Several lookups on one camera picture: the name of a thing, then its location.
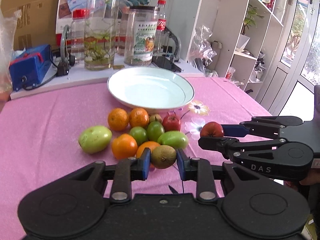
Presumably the orange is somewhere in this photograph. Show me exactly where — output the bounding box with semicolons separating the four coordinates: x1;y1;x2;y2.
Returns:
135;140;161;169
111;133;138;160
107;108;129;132
129;108;149;127

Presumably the brown kiwi fruit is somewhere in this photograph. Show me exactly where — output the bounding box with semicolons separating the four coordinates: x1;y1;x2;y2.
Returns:
151;145;177;169

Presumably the green tomato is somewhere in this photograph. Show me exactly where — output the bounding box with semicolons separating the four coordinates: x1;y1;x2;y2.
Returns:
147;121;165;142
129;126;148;146

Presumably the oblong green fruit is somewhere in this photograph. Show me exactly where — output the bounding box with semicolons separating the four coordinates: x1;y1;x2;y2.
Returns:
157;131;189;149

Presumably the red apple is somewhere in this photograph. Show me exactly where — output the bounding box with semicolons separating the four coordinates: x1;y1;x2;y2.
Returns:
200;121;224;138
162;114;181;132

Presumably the large light green fruit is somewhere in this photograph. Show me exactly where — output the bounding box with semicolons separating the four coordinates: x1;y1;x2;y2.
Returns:
78;125;112;154

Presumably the small brown kiwi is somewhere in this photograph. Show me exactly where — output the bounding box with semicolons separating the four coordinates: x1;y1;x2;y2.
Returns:
149;113;162;123

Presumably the white ceramic plate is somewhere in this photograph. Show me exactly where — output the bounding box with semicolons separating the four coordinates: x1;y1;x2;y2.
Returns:
107;67;195;112

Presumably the crumpled plastic wrap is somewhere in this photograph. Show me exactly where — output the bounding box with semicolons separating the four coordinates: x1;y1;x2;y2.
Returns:
188;25;217;73

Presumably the white shelf unit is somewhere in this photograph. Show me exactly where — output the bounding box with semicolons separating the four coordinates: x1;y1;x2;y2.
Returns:
168;0;283;99

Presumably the white raised board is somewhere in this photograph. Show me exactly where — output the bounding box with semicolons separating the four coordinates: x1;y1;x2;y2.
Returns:
10;55;204;100

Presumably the potted green plant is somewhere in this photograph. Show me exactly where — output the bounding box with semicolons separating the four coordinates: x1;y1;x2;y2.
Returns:
241;4;265;35

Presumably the clear jar with label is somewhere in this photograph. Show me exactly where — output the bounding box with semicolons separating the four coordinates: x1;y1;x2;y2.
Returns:
124;5;159;66

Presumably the clear bottle red lid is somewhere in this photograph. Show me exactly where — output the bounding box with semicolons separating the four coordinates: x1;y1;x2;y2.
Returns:
71;9;88;62

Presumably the blue plastic tool box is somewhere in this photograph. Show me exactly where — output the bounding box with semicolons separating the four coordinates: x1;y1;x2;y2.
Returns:
9;44;53;92

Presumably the cola bottle red cap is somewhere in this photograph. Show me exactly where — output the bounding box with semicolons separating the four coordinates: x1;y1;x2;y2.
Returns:
153;0;167;56

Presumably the glass vase with plant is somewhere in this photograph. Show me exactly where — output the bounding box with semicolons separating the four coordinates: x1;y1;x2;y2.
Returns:
84;0;120;71

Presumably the clear plastic bag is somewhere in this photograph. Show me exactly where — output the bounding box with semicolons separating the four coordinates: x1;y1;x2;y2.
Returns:
0;10;22;93

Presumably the cardboard box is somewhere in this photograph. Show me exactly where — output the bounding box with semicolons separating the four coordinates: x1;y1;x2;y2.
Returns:
1;0;58;50

